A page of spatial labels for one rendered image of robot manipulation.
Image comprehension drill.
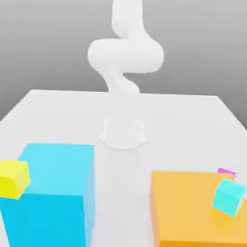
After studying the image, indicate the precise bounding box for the small magenta cube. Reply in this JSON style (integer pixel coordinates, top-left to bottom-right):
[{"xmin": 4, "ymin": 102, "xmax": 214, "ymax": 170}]
[{"xmin": 217, "ymin": 167, "xmax": 237, "ymax": 179}]

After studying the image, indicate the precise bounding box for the small cyan cube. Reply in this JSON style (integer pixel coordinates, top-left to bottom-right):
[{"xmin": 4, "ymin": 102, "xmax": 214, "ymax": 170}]
[{"xmin": 211, "ymin": 177, "xmax": 247, "ymax": 218}]

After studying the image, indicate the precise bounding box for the small yellow cube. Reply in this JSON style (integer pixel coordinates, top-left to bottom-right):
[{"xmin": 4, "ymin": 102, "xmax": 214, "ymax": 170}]
[{"xmin": 0, "ymin": 159, "xmax": 32, "ymax": 200}]

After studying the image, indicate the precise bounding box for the large blue box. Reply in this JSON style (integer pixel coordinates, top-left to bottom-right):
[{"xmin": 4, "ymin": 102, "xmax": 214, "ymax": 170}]
[{"xmin": 0, "ymin": 141, "xmax": 98, "ymax": 247}]

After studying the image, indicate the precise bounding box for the large orange box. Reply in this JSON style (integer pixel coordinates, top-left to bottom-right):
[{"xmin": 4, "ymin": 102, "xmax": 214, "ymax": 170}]
[{"xmin": 148, "ymin": 169, "xmax": 247, "ymax": 247}]

